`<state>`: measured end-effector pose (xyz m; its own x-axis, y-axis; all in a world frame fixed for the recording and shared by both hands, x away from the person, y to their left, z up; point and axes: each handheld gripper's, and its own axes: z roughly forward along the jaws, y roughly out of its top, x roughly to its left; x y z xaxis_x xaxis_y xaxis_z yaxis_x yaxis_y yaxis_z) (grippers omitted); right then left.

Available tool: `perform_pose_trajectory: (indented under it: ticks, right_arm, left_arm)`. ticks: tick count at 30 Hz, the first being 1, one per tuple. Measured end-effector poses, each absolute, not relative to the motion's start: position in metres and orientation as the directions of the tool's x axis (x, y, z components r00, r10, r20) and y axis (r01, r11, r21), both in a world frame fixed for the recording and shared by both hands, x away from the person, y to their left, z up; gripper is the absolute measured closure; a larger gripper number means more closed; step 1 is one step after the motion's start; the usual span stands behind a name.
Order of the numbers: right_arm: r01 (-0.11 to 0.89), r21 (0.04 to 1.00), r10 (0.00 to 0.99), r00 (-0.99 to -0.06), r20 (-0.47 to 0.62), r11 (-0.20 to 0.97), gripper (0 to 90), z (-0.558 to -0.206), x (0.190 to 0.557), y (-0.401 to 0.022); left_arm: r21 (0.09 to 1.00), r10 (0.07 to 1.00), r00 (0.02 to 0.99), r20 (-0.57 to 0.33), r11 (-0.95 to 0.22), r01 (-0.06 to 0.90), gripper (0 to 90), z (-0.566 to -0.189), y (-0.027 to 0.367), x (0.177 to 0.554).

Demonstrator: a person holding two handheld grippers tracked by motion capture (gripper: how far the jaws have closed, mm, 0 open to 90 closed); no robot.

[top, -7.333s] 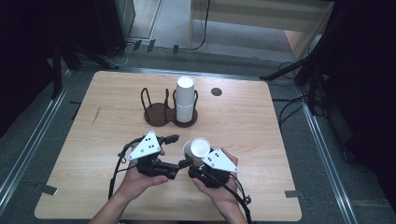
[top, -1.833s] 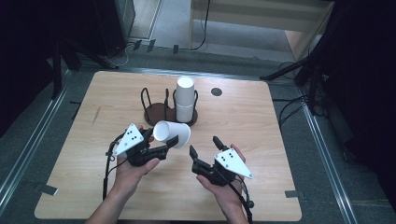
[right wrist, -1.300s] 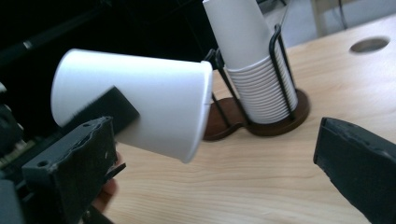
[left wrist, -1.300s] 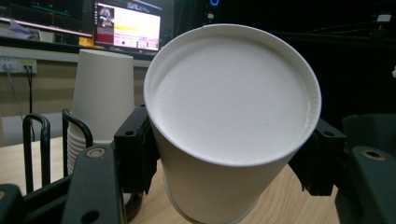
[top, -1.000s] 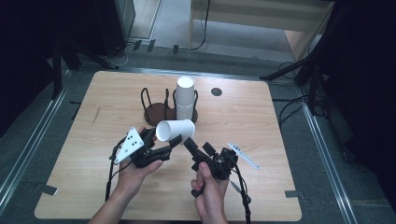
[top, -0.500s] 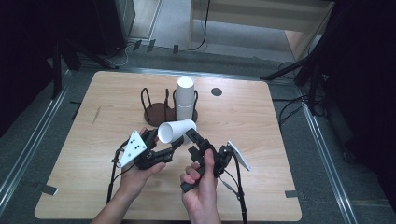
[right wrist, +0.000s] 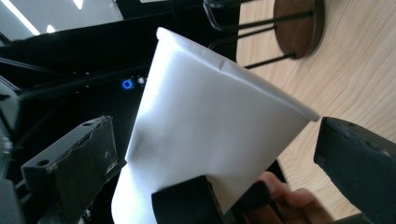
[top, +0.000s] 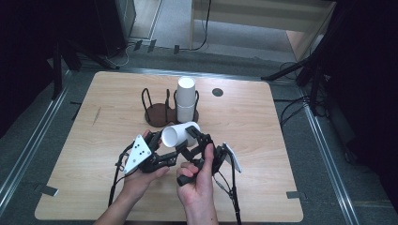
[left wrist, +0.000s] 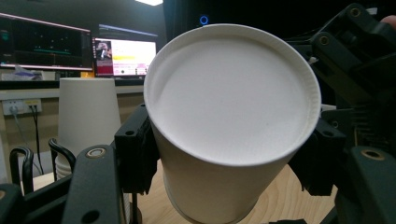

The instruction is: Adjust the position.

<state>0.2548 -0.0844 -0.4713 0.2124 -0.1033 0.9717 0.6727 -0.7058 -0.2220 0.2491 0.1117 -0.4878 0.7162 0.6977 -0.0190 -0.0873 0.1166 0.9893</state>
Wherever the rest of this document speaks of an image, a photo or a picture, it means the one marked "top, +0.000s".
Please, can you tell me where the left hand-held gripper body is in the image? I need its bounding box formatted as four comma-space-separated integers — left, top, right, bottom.
122, 134, 161, 175

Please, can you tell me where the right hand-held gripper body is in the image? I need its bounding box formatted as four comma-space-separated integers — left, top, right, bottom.
176, 134, 243, 188

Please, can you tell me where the single white paper cup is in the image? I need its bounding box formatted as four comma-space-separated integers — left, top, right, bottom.
161, 121, 202, 148

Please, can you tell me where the black wire cup holder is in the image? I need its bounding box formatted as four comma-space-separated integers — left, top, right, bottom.
141, 87, 200, 128

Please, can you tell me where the stack of white paper cups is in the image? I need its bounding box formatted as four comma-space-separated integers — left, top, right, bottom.
176, 76, 197, 124

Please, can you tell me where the person's left hand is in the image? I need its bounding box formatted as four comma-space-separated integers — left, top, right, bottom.
120, 129, 172, 201

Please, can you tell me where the person's right hand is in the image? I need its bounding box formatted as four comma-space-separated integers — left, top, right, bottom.
176, 143, 218, 209

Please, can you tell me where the grey tape strip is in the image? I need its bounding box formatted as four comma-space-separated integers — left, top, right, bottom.
285, 190, 306, 201
39, 184, 60, 198

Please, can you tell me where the black tripod stand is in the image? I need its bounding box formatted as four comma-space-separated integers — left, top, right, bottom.
261, 0, 348, 116

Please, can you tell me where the black metal stand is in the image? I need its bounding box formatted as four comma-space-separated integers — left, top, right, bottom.
46, 40, 120, 101

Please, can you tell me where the dark cabinet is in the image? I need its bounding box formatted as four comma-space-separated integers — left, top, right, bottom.
93, 0, 137, 57

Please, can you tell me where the light wooden desk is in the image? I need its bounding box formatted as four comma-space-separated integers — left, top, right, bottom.
190, 0, 338, 62

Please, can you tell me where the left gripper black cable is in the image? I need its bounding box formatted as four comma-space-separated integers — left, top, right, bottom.
107, 142, 136, 208

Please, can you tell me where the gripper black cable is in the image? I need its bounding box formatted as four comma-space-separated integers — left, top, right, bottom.
107, 142, 136, 208
213, 162, 244, 225

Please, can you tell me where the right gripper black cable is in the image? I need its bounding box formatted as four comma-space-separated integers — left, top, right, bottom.
213, 162, 244, 225

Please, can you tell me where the black floor cable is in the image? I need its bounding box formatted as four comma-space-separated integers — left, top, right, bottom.
277, 95, 314, 129

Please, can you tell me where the white floor cable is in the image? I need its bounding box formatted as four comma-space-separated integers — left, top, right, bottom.
102, 42, 131, 68

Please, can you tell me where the hanging black cable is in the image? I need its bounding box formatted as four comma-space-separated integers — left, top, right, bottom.
179, 0, 212, 53

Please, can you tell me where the metal floor rail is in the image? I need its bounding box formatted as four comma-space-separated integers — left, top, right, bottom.
297, 85, 360, 225
0, 69, 72, 208

